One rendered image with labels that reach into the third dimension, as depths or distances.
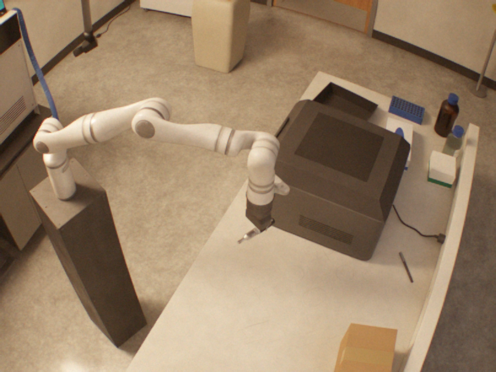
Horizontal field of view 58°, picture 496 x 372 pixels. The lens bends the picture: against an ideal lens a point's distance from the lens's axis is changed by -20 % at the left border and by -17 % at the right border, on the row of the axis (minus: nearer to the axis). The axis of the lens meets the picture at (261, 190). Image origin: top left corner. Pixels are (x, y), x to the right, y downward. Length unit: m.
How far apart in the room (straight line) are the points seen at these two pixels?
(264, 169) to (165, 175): 1.99
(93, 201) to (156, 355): 0.57
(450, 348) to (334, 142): 1.54
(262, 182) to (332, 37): 3.33
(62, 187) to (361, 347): 1.11
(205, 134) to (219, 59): 2.64
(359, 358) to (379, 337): 0.10
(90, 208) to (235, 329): 0.65
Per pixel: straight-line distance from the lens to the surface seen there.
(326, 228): 1.83
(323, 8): 4.83
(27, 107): 2.73
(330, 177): 1.72
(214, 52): 3.94
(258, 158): 1.33
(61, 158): 1.70
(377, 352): 1.57
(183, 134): 1.36
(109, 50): 4.52
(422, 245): 2.02
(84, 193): 1.84
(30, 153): 2.77
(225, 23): 3.72
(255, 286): 1.80
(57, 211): 1.82
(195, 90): 3.88
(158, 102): 1.40
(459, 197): 2.11
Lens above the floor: 2.47
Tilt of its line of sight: 50 degrees down
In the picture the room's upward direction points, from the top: 5 degrees clockwise
